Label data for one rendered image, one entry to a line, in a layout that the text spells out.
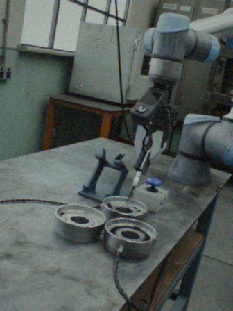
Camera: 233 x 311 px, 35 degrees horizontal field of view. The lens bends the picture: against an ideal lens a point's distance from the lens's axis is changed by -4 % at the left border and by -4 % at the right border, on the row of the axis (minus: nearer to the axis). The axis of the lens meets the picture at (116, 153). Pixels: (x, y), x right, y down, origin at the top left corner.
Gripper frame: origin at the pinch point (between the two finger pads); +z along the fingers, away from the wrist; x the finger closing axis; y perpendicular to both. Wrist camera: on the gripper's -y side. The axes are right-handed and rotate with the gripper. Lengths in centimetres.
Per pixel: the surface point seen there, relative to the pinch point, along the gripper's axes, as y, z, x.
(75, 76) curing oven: 182, -3, 151
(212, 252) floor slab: 158, 93, 0
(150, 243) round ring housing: -21.9, 9.5, -13.5
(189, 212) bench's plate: 9.7, 13.2, -11.7
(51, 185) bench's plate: -5.9, 13.0, 22.5
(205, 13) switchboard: 356, -95, 103
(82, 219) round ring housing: -20.8, 10.7, 2.6
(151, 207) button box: 0.7, 11.8, -4.0
